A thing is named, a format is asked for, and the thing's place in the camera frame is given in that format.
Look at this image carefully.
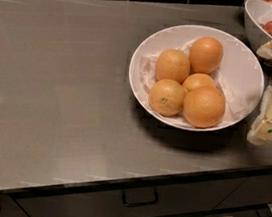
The white bowl with oranges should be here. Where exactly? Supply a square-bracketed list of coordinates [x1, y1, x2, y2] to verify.
[121, 16, 272, 141]

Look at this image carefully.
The dark upper drawer front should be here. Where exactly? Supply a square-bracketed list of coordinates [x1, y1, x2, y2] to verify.
[17, 178, 243, 217]

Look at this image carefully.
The dark right drawer front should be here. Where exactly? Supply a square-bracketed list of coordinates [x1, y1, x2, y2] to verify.
[217, 174, 272, 209]

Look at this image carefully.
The white bowl with strawberries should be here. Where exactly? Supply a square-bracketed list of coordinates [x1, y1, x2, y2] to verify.
[236, 0, 272, 68]

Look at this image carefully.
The small middle orange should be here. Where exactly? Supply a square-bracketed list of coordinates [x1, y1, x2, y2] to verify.
[182, 73, 216, 92]

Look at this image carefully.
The front right large orange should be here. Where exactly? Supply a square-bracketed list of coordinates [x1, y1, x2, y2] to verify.
[183, 86, 226, 128]

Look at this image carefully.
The white paper bowl liner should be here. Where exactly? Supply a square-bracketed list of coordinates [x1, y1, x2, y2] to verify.
[131, 30, 260, 136]

